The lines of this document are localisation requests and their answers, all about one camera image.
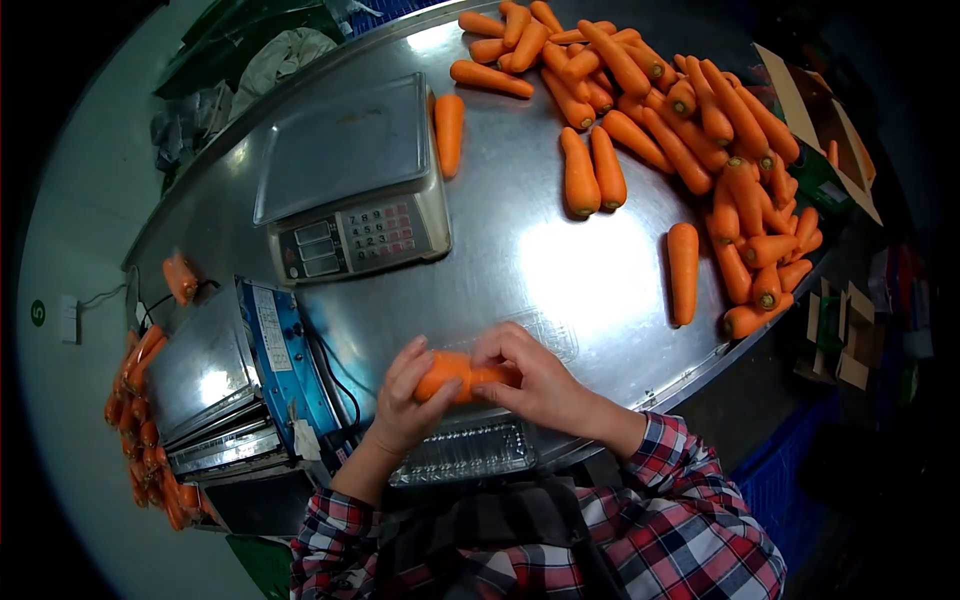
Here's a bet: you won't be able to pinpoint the blue plastic crate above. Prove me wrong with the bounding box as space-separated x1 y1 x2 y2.
729 393 845 579

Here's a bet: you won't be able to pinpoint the wrapped carrot pack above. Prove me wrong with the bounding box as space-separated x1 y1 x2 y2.
162 252 201 308

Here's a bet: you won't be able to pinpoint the person's right thumb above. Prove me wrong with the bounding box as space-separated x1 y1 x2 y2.
472 381 526 411

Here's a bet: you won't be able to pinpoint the person's left fingers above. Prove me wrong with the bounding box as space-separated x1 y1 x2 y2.
385 335 429 390

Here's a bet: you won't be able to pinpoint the person's left hand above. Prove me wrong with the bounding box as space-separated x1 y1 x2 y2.
371 335 464 456

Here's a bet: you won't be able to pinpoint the person's right fingers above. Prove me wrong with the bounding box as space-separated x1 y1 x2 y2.
471 322 532 381

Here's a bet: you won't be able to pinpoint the heap of sacks and bags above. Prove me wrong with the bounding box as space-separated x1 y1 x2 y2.
148 0 385 175

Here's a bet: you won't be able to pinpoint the person's left thumb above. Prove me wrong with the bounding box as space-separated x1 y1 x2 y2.
427 378 464 412

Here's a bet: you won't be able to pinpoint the black power cable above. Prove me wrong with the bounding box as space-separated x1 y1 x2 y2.
303 326 363 432

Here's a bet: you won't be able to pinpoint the open cardboard box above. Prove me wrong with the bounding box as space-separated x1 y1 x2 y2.
752 42 886 228

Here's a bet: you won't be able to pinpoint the person's right hand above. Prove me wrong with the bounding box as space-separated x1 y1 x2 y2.
471 322 606 444

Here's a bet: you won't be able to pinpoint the person's body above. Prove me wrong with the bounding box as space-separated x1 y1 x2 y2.
289 477 789 600

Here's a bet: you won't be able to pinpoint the folded cardboard pieces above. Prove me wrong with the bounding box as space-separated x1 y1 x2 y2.
793 276 890 393

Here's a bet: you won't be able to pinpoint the heap of wrapped carrot packs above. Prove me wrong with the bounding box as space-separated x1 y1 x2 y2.
103 322 205 534

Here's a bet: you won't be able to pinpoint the blue steel wrapping machine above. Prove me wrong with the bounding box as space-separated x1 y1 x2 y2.
144 275 363 483

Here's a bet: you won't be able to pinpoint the electronic weighing scale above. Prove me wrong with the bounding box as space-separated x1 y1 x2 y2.
252 72 454 287

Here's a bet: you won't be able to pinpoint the clear plastic tray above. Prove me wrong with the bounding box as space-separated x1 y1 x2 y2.
448 306 581 366
388 418 539 489

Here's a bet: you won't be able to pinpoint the pile of orange carrots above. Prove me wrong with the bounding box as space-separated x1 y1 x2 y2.
457 0 826 341

